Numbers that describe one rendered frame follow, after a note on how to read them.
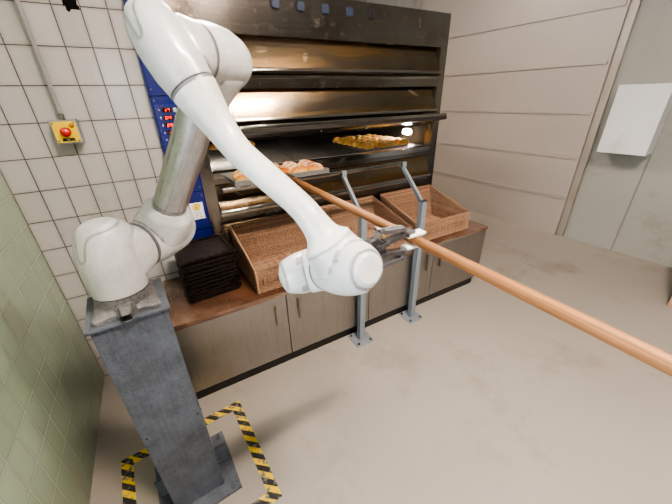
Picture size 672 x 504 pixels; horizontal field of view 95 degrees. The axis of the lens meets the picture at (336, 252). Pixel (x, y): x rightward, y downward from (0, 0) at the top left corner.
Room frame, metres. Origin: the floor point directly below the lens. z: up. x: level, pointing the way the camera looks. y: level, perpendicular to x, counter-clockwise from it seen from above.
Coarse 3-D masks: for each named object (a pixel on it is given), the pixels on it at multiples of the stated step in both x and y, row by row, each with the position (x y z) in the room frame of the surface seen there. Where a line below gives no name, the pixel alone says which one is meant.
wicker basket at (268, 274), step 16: (240, 224) 1.89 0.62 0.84; (256, 224) 1.94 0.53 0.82; (272, 224) 1.99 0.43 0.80; (288, 224) 2.04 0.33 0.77; (240, 240) 1.86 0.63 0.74; (272, 240) 1.96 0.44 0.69; (288, 240) 2.01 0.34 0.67; (304, 240) 2.06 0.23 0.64; (240, 256) 1.72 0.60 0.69; (256, 256) 1.87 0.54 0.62; (272, 256) 1.91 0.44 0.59; (256, 272) 1.46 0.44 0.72; (272, 272) 1.51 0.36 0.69; (256, 288) 1.49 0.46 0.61; (272, 288) 1.50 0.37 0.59
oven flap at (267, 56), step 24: (264, 48) 2.09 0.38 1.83; (288, 48) 2.17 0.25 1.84; (312, 48) 2.25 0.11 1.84; (336, 48) 2.34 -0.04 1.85; (360, 48) 2.43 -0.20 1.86; (384, 48) 2.53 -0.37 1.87; (408, 48) 2.65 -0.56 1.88; (432, 48) 2.77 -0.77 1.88; (264, 72) 2.04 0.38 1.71; (288, 72) 2.11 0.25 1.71; (312, 72) 2.18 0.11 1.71; (336, 72) 2.26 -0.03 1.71; (360, 72) 2.35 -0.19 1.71; (384, 72) 2.44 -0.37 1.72; (408, 72) 2.55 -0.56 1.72; (432, 72) 2.67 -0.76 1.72
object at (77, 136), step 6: (54, 120) 1.51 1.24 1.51; (60, 120) 1.52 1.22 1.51; (66, 120) 1.53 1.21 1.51; (72, 120) 1.54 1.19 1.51; (54, 126) 1.50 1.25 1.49; (60, 126) 1.51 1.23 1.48; (66, 126) 1.52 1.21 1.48; (78, 126) 1.56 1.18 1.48; (54, 132) 1.50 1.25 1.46; (72, 132) 1.53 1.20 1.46; (78, 132) 1.54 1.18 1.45; (60, 138) 1.50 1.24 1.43; (66, 138) 1.51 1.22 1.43; (72, 138) 1.52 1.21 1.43; (78, 138) 1.54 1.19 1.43; (84, 138) 1.60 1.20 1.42
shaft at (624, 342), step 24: (312, 192) 1.38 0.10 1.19; (360, 216) 1.04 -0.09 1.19; (408, 240) 0.83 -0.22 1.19; (456, 264) 0.67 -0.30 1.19; (504, 288) 0.56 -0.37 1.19; (528, 288) 0.53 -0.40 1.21; (552, 312) 0.47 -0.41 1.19; (576, 312) 0.45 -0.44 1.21; (600, 336) 0.41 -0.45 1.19; (624, 336) 0.39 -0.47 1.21; (648, 360) 0.35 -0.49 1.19
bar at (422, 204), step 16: (320, 176) 1.82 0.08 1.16; (224, 192) 1.55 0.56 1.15; (352, 192) 1.82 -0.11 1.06; (416, 192) 2.00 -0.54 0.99; (416, 224) 1.96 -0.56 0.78; (416, 256) 1.93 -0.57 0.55; (416, 272) 1.93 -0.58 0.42; (416, 288) 1.94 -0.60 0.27; (416, 320) 1.89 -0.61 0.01; (352, 336) 1.73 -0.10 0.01; (368, 336) 1.73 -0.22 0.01
